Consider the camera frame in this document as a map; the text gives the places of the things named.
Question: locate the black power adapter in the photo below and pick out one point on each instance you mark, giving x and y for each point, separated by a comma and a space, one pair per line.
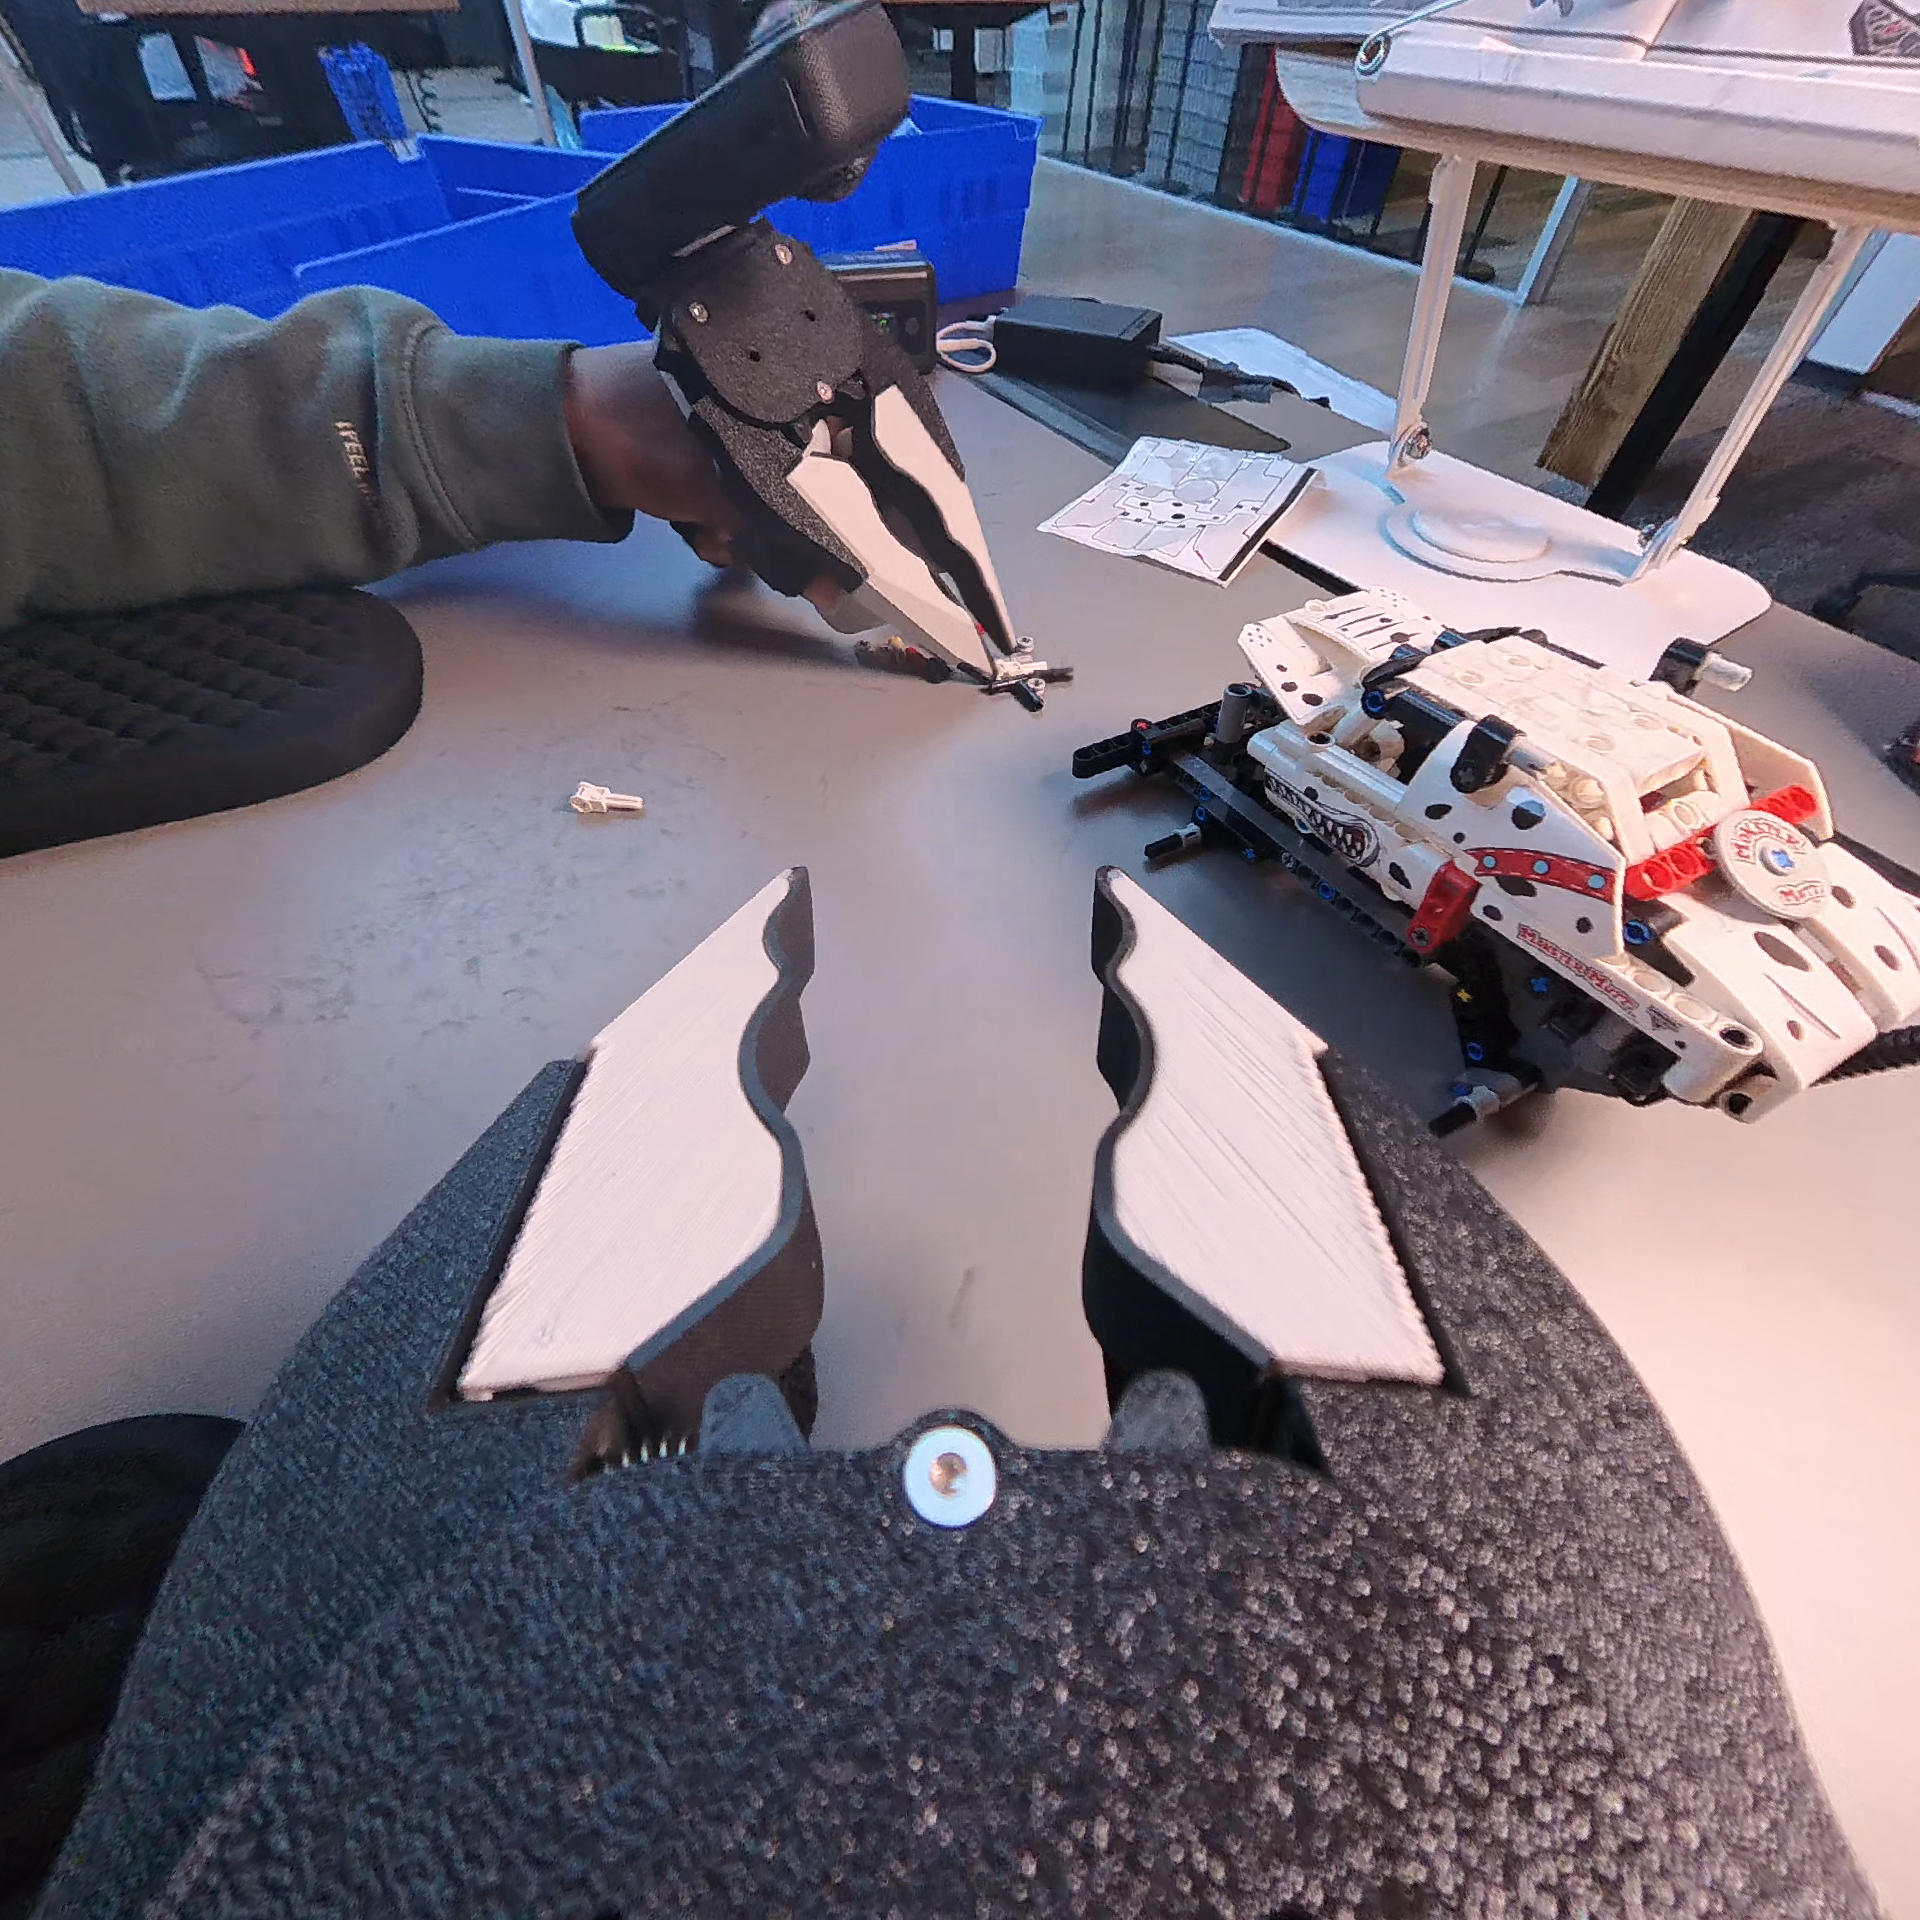
1072, 342

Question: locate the blue plastic bin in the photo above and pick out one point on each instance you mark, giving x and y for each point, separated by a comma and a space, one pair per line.
181, 224
493, 271
961, 196

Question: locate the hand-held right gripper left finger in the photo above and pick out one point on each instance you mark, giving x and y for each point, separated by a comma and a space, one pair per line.
644, 1170

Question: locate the black box green mark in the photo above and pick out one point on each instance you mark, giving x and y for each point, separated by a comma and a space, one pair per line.
900, 306

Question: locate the white sticker sheet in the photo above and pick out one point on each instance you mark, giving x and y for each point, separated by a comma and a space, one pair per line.
1171, 510

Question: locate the white paper sheet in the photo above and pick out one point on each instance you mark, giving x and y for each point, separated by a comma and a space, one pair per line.
1334, 393

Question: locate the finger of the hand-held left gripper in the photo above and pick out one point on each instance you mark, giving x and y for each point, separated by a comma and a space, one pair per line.
869, 556
937, 480

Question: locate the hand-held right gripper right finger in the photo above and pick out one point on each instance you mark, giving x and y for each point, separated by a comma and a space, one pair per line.
1275, 1201

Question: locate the white lego connector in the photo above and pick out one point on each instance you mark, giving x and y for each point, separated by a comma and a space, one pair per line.
603, 801

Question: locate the person's left hand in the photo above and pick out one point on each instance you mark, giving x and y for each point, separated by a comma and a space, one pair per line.
644, 436

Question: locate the wooden post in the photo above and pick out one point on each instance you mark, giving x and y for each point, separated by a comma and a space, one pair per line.
1642, 330

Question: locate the white lego monster truck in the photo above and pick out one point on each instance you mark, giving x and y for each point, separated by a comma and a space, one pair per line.
1576, 751

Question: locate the cluster of small lego pieces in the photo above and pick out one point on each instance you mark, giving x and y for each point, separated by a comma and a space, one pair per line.
1026, 687

